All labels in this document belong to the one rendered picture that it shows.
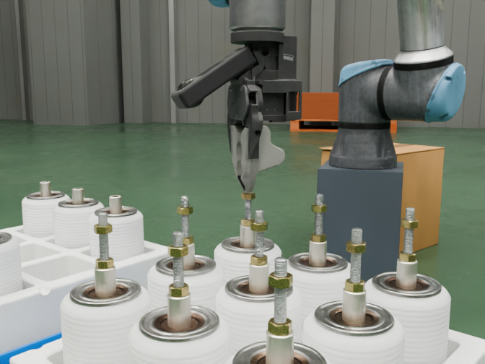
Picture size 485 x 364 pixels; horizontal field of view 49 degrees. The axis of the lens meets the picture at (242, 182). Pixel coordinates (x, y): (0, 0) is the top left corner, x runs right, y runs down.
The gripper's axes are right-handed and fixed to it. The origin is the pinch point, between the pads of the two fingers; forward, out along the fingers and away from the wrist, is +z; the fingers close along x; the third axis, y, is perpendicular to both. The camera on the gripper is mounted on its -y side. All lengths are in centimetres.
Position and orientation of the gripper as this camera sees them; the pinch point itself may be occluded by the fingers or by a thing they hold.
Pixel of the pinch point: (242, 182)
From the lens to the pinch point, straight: 73.6
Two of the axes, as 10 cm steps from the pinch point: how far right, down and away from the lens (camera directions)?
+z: 0.0, 9.9, 1.7
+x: -3.7, -1.6, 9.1
